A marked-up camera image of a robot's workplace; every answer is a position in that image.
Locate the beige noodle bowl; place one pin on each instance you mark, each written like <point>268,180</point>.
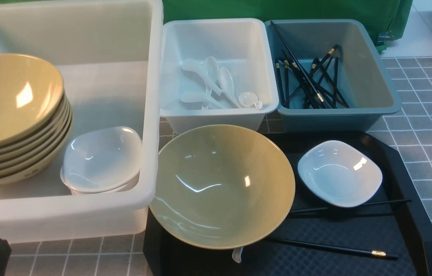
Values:
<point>222,187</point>

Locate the white ceramic soup spoon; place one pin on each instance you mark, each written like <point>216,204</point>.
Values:
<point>237,255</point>

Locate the white square sauce dish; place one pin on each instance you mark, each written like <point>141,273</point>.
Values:
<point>340,174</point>

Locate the bottom stacked beige bowl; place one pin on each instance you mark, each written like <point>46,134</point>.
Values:
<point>40,165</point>

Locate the top stacked beige bowl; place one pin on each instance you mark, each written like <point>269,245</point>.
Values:
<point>30,91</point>

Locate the small white spoon front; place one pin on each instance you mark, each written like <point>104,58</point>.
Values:
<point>250,100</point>

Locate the white spoon right bin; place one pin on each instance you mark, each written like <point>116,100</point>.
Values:
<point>227,85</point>

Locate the white plastic spoon bin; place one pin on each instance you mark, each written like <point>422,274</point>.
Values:
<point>241,46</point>

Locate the white spoon centre bin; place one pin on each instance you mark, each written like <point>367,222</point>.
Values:
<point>211,66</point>

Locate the white spoon in bin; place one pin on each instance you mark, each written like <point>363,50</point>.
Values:
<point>192,65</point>

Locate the lower stacked white dish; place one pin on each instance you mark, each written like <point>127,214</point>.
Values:
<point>129,185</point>

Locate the stacked white dish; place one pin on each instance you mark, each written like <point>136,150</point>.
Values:
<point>129,185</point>
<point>103,160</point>

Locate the long leaning black chopstick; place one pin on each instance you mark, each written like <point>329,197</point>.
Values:
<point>305,78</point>

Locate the top stacked white dish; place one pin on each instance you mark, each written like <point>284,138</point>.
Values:
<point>103,160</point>

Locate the black chopstick crossing centre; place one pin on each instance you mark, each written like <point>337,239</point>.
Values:
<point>325,82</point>

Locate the black chopstick vertical right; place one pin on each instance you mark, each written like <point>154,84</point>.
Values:
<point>335,93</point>

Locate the teal plastic chopstick bin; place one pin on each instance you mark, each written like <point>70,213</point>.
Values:
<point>363,79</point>

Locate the metal clamp on backdrop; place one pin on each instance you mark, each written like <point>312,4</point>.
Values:
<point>383,38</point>

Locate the green cloth backdrop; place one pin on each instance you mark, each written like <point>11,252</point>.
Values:
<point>377,16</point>

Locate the black serving tray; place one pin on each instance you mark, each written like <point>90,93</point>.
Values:
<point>402,229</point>

